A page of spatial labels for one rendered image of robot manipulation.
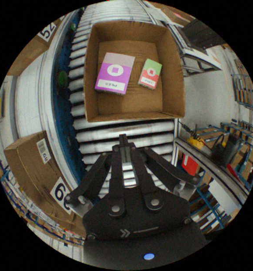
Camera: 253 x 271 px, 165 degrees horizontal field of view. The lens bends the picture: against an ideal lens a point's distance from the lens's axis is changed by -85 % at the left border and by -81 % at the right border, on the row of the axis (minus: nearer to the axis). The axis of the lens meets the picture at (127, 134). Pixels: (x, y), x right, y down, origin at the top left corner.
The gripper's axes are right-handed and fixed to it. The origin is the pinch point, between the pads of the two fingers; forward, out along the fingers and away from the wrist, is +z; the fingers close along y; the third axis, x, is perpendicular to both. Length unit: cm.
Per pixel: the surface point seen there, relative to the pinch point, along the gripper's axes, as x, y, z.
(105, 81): 16.9, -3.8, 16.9
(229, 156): -6.4, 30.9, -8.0
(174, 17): 82, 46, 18
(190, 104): 5, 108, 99
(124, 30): 42.4, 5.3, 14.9
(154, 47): 38.1, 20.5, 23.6
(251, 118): -13, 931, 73
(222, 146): -5.5, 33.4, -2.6
